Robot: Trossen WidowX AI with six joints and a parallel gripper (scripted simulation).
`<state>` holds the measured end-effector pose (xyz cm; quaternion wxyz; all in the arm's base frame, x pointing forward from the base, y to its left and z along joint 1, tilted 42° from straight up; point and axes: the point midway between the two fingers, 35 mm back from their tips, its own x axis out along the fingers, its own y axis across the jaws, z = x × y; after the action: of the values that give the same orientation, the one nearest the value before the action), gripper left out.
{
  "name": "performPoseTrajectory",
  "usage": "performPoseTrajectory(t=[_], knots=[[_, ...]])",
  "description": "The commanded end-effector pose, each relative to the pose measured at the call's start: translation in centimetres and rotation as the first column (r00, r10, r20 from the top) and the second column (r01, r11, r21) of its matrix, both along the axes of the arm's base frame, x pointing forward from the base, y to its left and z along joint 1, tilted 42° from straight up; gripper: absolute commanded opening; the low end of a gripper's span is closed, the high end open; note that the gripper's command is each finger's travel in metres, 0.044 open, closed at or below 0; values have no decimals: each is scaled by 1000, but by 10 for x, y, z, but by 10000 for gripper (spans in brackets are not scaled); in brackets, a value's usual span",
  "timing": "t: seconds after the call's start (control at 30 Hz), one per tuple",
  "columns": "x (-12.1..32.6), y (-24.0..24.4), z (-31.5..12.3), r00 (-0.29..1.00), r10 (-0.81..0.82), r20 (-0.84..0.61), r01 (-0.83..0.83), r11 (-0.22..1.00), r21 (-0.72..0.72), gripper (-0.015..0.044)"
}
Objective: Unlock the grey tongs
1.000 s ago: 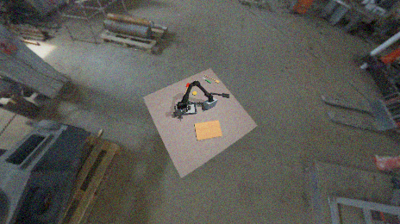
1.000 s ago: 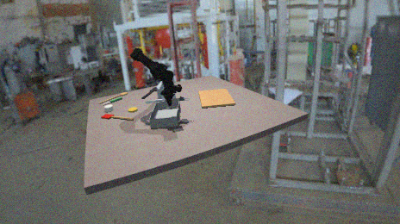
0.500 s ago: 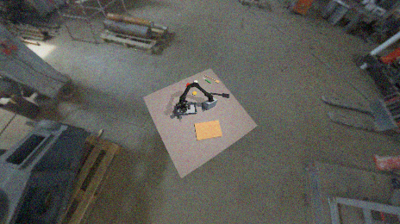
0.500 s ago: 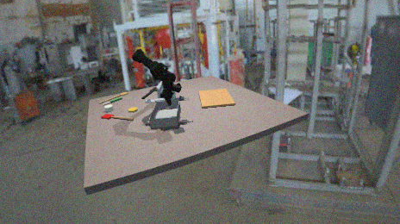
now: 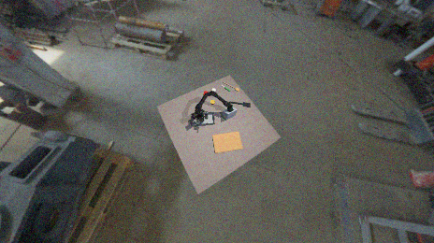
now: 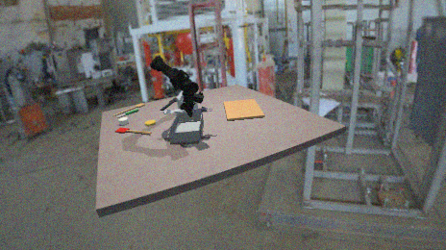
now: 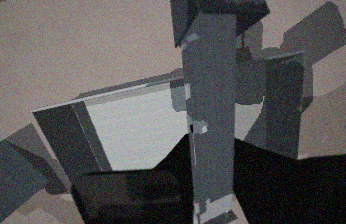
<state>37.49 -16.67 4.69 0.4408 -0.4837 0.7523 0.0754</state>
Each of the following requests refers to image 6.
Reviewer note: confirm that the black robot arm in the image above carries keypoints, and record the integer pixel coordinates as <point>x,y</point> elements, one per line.
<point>178,79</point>

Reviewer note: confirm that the light wooden board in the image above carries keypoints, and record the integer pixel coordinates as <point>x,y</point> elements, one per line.
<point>242,109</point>

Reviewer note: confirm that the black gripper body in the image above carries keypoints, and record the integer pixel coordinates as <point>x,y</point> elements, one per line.
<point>187,99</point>

